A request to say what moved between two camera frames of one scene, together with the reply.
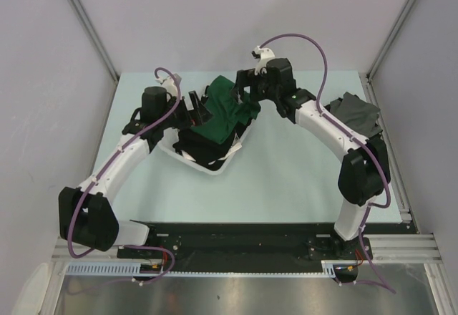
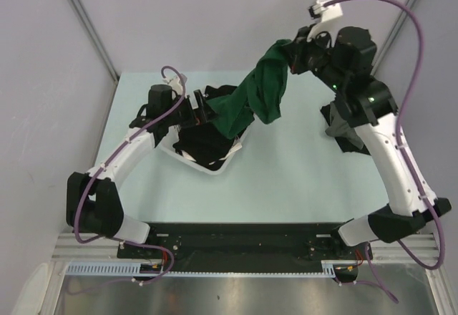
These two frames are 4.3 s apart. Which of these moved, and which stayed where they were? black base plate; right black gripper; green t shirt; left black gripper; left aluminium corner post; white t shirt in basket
Moved: right black gripper; green t shirt
Stayed: black base plate; left black gripper; left aluminium corner post; white t shirt in basket
